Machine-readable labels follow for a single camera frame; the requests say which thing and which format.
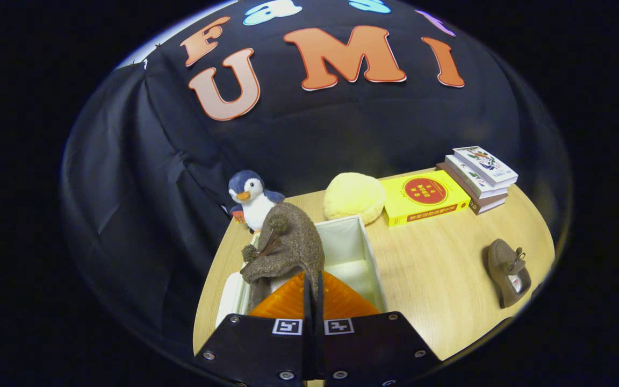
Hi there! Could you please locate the brown fuzzy shoe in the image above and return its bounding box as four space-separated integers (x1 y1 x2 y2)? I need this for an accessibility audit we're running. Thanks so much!
484 239 532 309
240 202 325 312

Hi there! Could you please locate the beige fabric storage box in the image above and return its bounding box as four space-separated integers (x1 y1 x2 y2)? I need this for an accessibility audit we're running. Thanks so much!
214 216 388 328

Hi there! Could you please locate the yellow book with red circle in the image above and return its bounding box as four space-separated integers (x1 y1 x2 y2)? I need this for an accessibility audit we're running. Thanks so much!
380 170 471 227

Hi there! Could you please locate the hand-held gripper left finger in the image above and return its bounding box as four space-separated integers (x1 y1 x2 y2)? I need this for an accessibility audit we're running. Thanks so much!
194 271 313 387

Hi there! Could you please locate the brown hardcover book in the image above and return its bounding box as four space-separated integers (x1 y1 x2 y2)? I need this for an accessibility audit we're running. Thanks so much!
436 161 508 216

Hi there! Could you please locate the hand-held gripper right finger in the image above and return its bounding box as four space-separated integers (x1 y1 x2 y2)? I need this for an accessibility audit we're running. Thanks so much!
315 270 442 387

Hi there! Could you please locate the round yellow plush toy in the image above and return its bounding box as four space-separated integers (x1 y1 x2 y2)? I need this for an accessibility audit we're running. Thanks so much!
323 172 386 225

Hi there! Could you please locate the penguin plush toy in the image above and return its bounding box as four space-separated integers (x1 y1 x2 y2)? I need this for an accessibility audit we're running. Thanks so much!
227 170 285 234

